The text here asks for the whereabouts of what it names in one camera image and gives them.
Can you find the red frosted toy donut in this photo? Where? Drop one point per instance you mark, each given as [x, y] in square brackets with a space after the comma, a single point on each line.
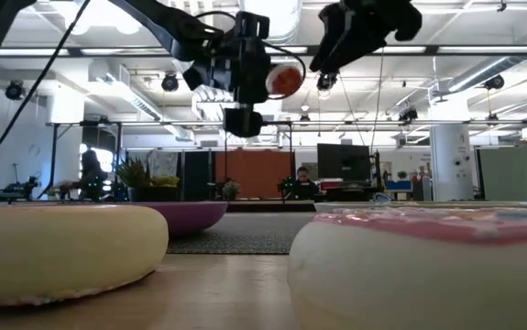
[285, 81]

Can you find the plain yellow toy donut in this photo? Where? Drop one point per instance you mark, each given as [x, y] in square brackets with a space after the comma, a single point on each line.
[61, 252]

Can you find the yellow green plant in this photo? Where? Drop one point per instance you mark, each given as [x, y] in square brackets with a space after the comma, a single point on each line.
[166, 181]

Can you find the white plate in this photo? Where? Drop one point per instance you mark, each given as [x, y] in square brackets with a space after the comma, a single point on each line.
[428, 205]

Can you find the white round pillar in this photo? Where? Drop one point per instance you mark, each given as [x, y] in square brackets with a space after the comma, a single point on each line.
[451, 156]

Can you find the person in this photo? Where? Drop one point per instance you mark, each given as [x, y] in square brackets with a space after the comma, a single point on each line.
[91, 172]
[303, 188]

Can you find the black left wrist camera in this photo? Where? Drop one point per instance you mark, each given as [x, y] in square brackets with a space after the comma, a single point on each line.
[252, 27]

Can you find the low black platform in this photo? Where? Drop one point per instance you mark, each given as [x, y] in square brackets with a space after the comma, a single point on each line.
[267, 206]

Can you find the large green potted plant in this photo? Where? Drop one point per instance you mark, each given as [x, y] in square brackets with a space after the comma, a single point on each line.
[132, 174]

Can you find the black ceiling spot lamp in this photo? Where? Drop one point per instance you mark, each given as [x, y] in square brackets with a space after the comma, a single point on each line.
[326, 82]
[14, 90]
[493, 82]
[170, 83]
[408, 115]

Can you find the dark wall board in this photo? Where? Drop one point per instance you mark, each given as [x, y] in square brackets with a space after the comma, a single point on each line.
[311, 167]

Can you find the black metal frame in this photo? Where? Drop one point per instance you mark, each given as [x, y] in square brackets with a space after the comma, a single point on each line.
[53, 160]
[290, 160]

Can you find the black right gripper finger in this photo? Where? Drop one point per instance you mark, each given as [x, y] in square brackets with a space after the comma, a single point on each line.
[334, 27]
[352, 46]

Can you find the silver ceiling duct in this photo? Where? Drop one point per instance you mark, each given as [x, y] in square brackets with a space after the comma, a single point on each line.
[287, 18]

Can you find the grey woven table mat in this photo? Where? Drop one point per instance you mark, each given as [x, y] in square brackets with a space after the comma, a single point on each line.
[244, 234]

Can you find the pink frosted toy donut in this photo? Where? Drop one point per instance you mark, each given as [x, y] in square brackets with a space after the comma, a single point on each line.
[428, 279]

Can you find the small potted plant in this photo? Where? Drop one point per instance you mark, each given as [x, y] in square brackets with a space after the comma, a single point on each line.
[231, 190]

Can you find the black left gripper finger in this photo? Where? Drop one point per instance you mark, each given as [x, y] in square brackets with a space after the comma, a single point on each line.
[244, 123]
[256, 82]

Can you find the pale green partition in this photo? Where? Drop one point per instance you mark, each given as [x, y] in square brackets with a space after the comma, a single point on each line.
[515, 174]

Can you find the black monitor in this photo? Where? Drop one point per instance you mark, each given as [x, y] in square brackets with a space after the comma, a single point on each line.
[343, 162]

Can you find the black overhead rig bar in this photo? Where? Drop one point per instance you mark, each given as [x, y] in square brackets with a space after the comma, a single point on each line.
[428, 50]

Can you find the red box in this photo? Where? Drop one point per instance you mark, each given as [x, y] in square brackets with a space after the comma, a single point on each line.
[330, 185]

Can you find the orange curtain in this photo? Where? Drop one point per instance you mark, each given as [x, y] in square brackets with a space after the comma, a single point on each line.
[254, 172]

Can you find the black plant pot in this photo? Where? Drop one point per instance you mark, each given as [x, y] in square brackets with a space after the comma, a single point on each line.
[148, 194]

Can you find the black curtain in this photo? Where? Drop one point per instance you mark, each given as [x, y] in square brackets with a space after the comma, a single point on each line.
[196, 176]

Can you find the black background robot arm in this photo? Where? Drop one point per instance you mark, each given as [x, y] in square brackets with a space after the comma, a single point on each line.
[20, 188]

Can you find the grey hanging cloth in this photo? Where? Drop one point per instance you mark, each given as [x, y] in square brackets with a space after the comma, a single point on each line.
[162, 164]

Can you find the blue box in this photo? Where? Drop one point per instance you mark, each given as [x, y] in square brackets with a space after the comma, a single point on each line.
[398, 185]

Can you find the purple plate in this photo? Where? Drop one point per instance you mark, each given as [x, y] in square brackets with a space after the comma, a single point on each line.
[194, 219]

